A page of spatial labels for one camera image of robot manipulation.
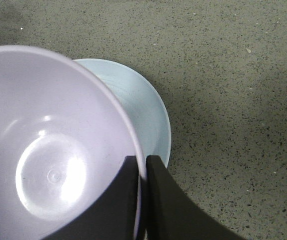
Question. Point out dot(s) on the lilac plastic bowl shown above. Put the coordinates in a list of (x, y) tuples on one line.
[(64, 136)]

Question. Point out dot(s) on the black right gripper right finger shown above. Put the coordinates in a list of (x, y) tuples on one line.
[(165, 212)]

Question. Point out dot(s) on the light blue plate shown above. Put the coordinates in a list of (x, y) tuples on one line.
[(140, 100)]

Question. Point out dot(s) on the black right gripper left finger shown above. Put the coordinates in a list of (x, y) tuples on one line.
[(113, 215)]

